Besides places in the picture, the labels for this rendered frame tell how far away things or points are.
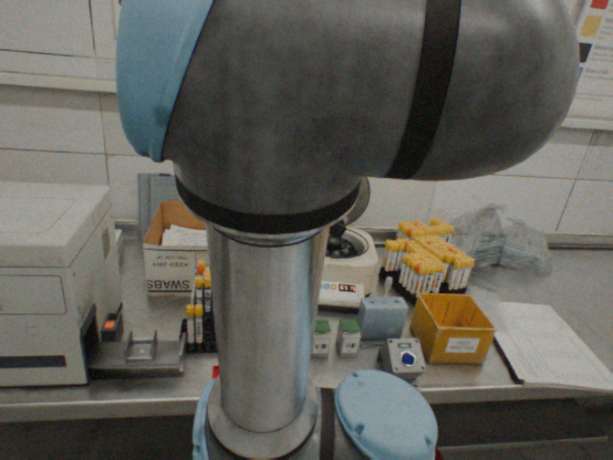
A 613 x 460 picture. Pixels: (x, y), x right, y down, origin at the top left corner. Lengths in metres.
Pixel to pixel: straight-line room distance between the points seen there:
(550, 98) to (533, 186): 1.47
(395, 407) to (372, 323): 0.49
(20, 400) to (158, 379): 0.23
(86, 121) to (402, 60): 1.22
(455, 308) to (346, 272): 0.28
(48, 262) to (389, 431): 0.57
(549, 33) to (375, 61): 0.08
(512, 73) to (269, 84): 0.10
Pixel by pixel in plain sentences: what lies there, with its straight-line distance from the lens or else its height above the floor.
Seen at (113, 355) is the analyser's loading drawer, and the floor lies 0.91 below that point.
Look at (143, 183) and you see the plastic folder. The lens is 1.36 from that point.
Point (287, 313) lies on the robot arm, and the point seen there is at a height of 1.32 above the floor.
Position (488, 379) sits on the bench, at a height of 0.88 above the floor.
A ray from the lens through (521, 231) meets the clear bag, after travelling 1.55.
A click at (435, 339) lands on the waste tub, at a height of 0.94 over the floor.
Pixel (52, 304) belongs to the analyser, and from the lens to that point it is 0.82.
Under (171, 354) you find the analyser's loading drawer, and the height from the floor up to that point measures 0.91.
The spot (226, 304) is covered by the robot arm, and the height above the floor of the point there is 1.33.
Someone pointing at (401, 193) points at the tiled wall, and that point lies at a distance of 1.46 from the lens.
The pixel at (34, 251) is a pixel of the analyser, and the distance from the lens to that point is 0.78.
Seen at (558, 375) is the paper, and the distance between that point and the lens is 1.11.
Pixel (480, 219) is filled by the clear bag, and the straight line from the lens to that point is 1.47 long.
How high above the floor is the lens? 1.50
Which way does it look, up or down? 25 degrees down
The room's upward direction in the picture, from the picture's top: 6 degrees clockwise
